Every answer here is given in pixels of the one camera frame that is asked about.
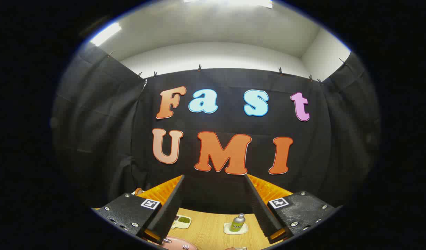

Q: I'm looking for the pink round plate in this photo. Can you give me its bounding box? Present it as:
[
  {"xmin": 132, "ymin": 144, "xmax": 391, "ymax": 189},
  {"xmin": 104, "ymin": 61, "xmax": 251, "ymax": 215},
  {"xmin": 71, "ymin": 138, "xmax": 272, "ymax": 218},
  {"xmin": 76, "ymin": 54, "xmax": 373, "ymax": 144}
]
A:
[{"xmin": 161, "ymin": 236, "xmax": 198, "ymax": 250}]

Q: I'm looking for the ceiling light panel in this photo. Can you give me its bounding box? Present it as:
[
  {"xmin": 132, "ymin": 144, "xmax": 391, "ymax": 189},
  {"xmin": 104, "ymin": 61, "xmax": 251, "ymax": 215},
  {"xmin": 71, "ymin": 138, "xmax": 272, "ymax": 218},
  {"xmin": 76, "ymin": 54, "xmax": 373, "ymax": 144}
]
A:
[
  {"xmin": 183, "ymin": 0, "xmax": 273, "ymax": 9},
  {"xmin": 90, "ymin": 23, "xmax": 122, "ymax": 47}
]

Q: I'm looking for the white divided tray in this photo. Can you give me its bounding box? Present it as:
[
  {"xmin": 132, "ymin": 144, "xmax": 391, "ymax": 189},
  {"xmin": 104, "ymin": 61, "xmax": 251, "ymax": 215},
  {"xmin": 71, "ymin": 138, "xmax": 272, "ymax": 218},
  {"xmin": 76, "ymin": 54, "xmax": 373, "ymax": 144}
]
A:
[{"xmin": 170, "ymin": 215, "xmax": 192, "ymax": 230}]

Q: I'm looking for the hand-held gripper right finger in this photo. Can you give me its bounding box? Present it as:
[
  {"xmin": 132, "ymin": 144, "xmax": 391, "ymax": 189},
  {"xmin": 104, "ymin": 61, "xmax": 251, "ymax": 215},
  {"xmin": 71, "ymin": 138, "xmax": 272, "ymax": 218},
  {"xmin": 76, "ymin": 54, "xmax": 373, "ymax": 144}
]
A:
[{"xmin": 243, "ymin": 174, "xmax": 342, "ymax": 244}]

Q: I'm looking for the white square coaster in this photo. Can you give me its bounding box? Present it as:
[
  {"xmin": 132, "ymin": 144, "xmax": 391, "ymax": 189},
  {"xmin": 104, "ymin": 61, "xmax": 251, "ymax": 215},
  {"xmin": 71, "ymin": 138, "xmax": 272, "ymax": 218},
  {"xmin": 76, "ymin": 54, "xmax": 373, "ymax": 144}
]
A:
[{"xmin": 223, "ymin": 222, "xmax": 249, "ymax": 235}]

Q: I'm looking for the row of black cloth clips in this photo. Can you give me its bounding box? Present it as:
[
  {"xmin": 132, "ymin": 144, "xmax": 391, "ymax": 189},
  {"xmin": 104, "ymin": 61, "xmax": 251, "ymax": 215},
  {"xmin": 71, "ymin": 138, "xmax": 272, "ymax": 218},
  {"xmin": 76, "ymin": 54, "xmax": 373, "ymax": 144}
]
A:
[{"xmin": 107, "ymin": 51, "xmax": 349, "ymax": 85}]

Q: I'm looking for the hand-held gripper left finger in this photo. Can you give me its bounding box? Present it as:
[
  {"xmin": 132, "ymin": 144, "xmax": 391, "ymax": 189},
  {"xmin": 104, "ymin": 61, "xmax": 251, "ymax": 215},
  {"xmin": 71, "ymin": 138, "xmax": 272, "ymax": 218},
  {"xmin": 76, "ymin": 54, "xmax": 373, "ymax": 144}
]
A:
[{"xmin": 91, "ymin": 175, "xmax": 185, "ymax": 245}]

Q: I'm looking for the green label metal bottle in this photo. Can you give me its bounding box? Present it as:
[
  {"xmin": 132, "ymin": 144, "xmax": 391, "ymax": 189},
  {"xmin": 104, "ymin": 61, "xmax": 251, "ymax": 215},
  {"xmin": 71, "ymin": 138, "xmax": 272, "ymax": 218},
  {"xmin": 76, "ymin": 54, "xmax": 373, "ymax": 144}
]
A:
[{"xmin": 229, "ymin": 213, "xmax": 246, "ymax": 232}]

